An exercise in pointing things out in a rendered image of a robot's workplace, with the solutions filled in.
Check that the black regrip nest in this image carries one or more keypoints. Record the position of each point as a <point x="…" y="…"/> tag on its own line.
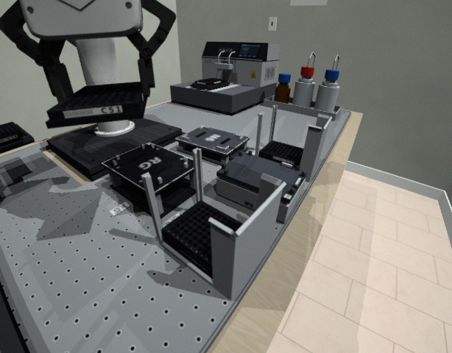
<point x="166" y="169"/>

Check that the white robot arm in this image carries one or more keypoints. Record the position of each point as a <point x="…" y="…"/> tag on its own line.
<point x="99" y="66"/>

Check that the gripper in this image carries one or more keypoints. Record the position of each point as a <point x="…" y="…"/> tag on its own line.
<point x="55" y="21"/>

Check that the blue bottle cap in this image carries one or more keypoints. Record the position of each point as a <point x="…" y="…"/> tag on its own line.
<point x="284" y="77"/>
<point x="332" y="74"/>

